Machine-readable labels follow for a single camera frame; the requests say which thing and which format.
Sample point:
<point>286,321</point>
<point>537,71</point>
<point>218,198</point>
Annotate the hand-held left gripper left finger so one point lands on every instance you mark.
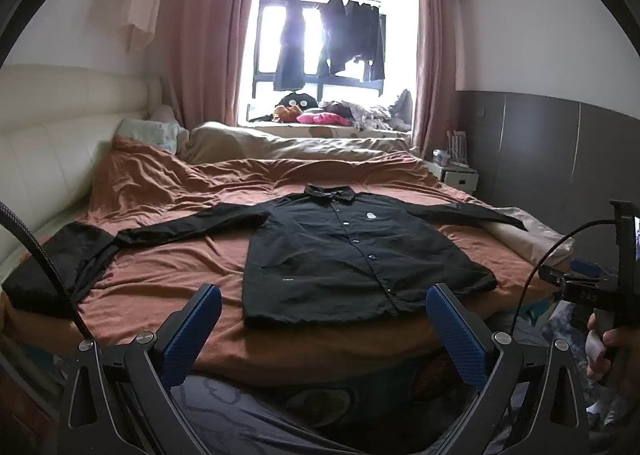
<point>191,335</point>

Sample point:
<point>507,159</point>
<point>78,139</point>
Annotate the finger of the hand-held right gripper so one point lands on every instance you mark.
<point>560,276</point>

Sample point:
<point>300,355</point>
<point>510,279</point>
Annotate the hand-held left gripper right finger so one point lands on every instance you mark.
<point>460,335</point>

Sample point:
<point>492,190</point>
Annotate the black button-up shirt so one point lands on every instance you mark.
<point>350,255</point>

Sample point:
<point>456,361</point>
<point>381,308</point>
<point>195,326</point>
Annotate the pile of light clothes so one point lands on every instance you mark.
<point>375,116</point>

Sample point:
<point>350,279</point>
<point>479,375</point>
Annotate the person's right hand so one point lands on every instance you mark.
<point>617,352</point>

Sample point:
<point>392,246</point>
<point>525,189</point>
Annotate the white bed sheet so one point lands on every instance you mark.
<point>535,235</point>

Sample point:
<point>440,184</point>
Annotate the brown fleece blanket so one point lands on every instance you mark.
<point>175,285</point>

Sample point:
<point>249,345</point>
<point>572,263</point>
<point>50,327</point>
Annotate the white nightstand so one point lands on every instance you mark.
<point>460,180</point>

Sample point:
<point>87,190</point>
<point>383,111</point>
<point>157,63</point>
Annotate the black folded garment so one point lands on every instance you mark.
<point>50,265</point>

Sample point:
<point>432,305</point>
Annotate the light blue patterned pillow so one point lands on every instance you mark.
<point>147,135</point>

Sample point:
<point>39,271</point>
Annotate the orange plush toy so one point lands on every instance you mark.
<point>287,113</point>

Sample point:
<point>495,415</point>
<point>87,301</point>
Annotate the pink curtain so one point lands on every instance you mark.
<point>210,35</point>
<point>437,65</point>

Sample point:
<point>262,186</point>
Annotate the cream padded headboard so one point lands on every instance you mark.
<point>50,135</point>

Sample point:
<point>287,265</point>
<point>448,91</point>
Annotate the pink plush toy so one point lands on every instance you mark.
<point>320,118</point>

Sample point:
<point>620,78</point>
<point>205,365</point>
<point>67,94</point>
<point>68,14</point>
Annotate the black plush toy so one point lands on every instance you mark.
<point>297,99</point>

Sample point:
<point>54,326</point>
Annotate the long dark hanging garment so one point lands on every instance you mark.
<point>290,45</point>

